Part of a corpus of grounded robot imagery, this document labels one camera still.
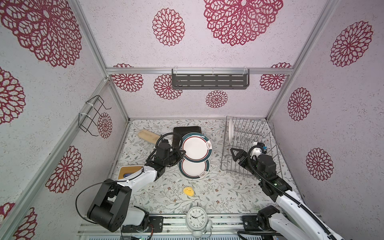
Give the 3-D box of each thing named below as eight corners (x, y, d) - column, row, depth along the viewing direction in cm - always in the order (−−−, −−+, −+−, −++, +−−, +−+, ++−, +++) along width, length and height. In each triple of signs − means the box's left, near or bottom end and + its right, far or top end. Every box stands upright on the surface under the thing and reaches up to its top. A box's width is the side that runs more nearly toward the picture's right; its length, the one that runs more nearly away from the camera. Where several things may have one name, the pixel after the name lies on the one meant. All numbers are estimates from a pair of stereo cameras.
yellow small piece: (183, 196, 85) (183, 194, 82) (183, 188, 87) (183, 186, 85) (194, 196, 85) (194, 194, 82) (194, 188, 87) (194, 186, 85)
